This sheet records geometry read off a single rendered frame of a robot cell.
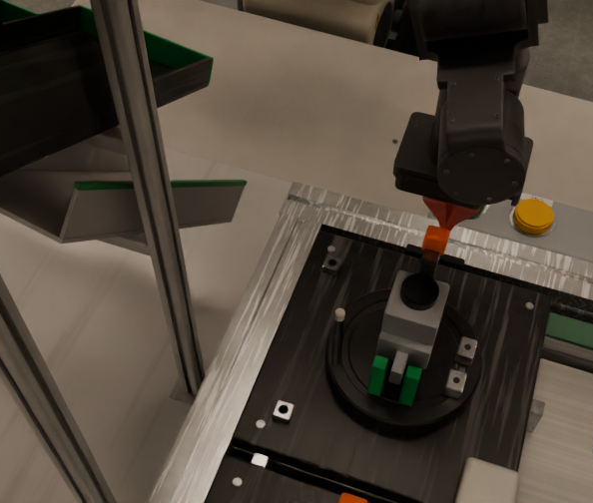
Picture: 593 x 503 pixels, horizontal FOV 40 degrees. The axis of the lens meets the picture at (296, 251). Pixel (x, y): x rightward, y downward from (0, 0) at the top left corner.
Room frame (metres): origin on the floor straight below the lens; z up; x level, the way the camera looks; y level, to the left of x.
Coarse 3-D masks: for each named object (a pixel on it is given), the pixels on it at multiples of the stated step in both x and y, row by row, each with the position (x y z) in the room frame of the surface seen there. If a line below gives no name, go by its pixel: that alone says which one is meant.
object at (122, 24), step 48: (96, 0) 0.37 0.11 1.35; (144, 48) 0.38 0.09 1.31; (144, 96) 0.38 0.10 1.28; (144, 144) 0.37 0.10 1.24; (144, 192) 0.38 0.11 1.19; (0, 288) 0.22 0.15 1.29; (0, 336) 0.21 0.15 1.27; (192, 336) 0.39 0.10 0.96; (48, 384) 0.22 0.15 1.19; (192, 384) 0.37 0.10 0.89; (48, 432) 0.21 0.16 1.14; (96, 480) 0.22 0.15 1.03
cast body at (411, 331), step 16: (400, 272) 0.38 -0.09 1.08; (400, 288) 0.36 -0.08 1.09; (416, 288) 0.35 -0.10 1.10; (432, 288) 0.36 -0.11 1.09; (448, 288) 0.36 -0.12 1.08; (400, 304) 0.35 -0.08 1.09; (416, 304) 0.34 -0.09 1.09; (432, 304) 0.34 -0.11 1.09; (384, 320) 0.34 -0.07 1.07; (400, 320) 0.33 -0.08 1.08; (416, 320) 0.33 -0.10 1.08; (432, 320) 0.33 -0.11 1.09; (384, 336) 0.33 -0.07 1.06; (400, 336) 0.33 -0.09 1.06; (416, 336) 0.33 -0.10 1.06; (432, 336) 0.32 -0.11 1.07; (384, 352) 0.33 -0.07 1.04; (400, 352) 0.32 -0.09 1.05; (416, 352) 0.32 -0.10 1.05; (400, 368) 0.31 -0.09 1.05
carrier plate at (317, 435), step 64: (320, 256) 0.47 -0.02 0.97; (384, 256) 0.47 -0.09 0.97; (320, 320) 0.40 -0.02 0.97; (512, 320) 0.40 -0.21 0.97; (256, 384) 0.33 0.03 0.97; (320, 384) 0.33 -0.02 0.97; (512, 384) 0.33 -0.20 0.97; (256, 448) 0.27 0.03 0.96; (320, 448) 0.27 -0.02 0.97; (384, 448) 0.27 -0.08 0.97; (448, 448) 0.27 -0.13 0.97; (512, 448) 0.27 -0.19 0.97
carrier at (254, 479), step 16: (224, 464) 0.26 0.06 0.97; (240, 464) 0.26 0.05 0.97; (224, 480) 0.24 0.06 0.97; (240, 480) 0.24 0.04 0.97; (256, 480) 0.24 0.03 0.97; (272, 480) 0.24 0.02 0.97; (288, 480) 0.24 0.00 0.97; (208, 496) 0.23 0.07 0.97; (224, 496) 0.23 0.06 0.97; (240, 496) 0.23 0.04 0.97; (256, 496) 0.23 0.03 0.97; (272, 496) 0.23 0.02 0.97; (288, 496) 0.23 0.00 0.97; (304, 496) 0.23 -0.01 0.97; (320, 496) 0.23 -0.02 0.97; (336, 496) 0.23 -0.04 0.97
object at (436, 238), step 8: (432, 232) 0.43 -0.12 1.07; (440, 232) 0.43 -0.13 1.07; (448, 232) 0.43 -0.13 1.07; (424, 240) 0.42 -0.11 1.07; (432, 240) 0.42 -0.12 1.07; (440, 240) 0.42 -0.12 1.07; (424, 248) 0.42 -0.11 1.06; (432, 248) 0.42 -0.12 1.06; (440, 248) 0.42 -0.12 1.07; (424, 256) 0.41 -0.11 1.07; (432, 256) 0.41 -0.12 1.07; (424, 264) 0.41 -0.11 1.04; (432, 264) 0.40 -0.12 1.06; (424, 272) 0.41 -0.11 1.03; (432, 272) 0.41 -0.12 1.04
